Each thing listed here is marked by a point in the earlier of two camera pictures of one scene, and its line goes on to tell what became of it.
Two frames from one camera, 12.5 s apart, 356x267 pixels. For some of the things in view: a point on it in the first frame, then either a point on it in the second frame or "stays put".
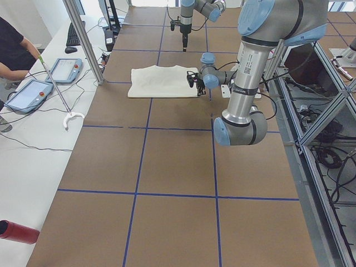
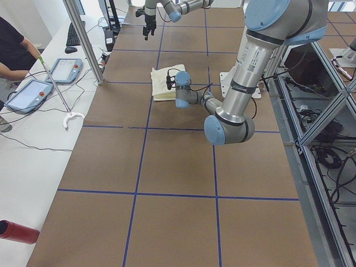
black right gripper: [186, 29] to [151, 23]
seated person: [18, 55] stays put
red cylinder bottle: [13, 231] stays put
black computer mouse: [69, 50] stays put
